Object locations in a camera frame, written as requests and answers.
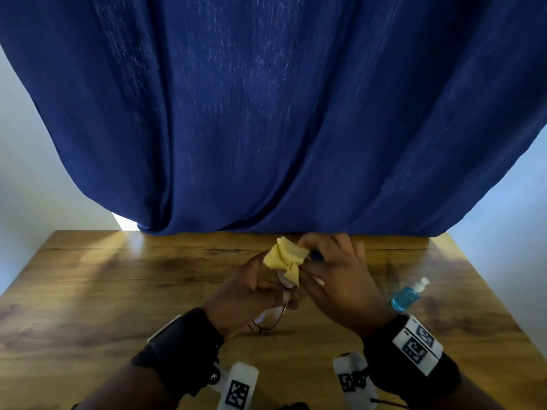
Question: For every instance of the person's left hand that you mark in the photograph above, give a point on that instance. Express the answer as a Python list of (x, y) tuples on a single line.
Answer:
[(239, 303)]

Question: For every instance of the person's right hand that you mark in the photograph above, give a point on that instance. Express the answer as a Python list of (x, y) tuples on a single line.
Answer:
[(346, 290)]

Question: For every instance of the round black-framed eyeglasses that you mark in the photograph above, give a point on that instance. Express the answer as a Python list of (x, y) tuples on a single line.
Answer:
[(273, 315)]

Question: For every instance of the blue spray bottle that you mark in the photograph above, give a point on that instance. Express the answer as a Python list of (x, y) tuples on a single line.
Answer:
[(404, 298)]

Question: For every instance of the yellow cleaning cloth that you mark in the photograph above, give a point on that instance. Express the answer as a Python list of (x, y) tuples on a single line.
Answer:
[(288, 256)]

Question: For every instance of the person's left forearm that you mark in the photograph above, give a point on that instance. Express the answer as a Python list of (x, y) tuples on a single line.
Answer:
[(128, 390)]

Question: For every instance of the person's right forearm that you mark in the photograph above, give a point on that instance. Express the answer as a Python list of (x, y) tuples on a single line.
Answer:
[(453, 397)]

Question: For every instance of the black left wristband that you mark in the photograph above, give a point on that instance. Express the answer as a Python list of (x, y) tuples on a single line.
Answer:
[(188, 350)]

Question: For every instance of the black wristband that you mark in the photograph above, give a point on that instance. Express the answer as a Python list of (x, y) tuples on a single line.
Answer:
[(188, 350), (384, 367)]

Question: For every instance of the white left wristband marker tag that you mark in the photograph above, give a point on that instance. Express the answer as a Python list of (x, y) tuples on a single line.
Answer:
[(162, 330)]

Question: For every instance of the white wristband marker tag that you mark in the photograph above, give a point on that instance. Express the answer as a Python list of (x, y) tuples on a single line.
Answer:
[(419, 345), (162, 330)]

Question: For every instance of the black right wristband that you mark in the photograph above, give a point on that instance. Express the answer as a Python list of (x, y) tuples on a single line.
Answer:
[(384, 367)]

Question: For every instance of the white right wristband marker tag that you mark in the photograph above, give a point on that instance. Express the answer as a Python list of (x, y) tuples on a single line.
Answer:
[(419, 345)]

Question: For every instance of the black garment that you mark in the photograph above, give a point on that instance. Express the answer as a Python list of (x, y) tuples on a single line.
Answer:
[(295, 406)]

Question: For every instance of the blue curtain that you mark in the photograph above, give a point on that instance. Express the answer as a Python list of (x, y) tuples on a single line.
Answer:
[(273, 102)]

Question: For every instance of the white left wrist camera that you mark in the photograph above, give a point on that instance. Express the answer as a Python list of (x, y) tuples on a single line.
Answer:
[(237, 388)]

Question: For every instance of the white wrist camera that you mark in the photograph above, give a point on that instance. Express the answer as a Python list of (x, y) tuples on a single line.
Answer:
[(237, 388), (352, 380)]

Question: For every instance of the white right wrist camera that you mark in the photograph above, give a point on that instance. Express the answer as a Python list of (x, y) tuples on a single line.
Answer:
[(352, 380)]

